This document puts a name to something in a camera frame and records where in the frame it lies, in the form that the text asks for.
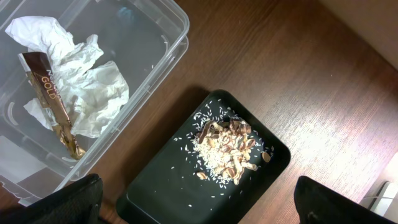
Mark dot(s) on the white object at edge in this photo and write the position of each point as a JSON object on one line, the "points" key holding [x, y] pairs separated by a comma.
{"points": [[381, 198]]}

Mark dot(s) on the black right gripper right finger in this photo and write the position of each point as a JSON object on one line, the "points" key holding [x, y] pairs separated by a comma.
{"points": [[317, 204]]}

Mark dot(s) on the food scraps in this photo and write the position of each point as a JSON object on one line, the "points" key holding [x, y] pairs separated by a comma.
{"points": [[215, 157]]}

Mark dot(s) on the gold snack wrapper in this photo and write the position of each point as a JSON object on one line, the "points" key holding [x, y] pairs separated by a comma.
{"points": [[38, 69]]}

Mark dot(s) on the white paper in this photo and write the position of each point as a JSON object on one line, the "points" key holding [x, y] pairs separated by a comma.
{"points": [[92, 96]]}

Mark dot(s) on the clear plastic bin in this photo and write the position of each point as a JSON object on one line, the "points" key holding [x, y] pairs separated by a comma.
{"points": [[144, 38]]}

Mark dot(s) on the black rectangular tray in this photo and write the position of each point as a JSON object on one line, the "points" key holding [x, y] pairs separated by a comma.
{"points": [[168, 190]]}

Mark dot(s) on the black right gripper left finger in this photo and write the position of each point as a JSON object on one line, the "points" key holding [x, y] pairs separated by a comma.
{"points": [[79, 202]]}

